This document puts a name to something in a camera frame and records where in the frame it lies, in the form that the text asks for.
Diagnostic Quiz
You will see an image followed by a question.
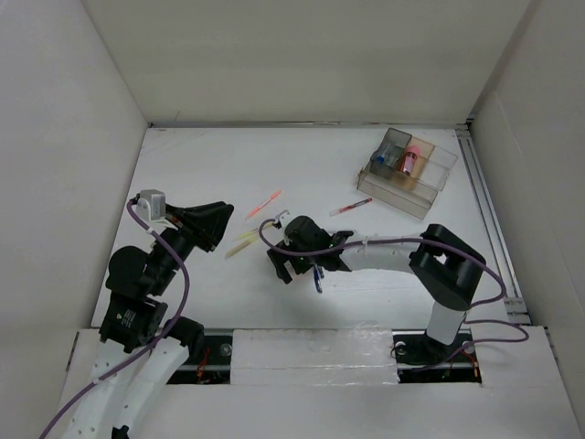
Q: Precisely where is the pale yellow pen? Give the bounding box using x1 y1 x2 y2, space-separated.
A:
225 238 257 259

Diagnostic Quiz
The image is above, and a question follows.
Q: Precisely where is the blue ballpoint pen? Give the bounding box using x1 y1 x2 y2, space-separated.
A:
313 265 323 294

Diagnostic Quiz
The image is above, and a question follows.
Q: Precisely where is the red gel pen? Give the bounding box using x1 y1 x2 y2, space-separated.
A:
329 198 373 217

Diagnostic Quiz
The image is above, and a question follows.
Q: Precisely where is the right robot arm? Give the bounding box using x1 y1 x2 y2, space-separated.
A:
267 216 485 367

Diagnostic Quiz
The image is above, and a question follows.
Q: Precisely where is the clear plastic desk organizer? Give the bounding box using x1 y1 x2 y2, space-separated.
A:
356 128 457 220

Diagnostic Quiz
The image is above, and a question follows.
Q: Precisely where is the orange pink pen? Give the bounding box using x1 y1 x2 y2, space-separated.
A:
245 189 282 220

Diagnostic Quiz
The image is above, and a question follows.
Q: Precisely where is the yellow highlighter pen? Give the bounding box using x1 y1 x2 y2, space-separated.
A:
236 228 259 241

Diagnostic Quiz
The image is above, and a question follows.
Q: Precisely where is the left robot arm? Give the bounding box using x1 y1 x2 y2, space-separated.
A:
63 190 234 438

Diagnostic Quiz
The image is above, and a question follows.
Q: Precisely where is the white correction fluid bottle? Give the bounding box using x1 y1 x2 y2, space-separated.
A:
371 141 394 164

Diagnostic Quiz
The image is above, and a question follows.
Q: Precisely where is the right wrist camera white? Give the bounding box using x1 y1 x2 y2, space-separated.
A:
273 209 293 231

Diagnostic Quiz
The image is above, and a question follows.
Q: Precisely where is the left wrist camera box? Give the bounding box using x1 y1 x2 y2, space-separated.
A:
135 189 166 222

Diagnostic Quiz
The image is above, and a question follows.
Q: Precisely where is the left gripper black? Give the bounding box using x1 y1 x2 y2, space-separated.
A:
149 199 234 293

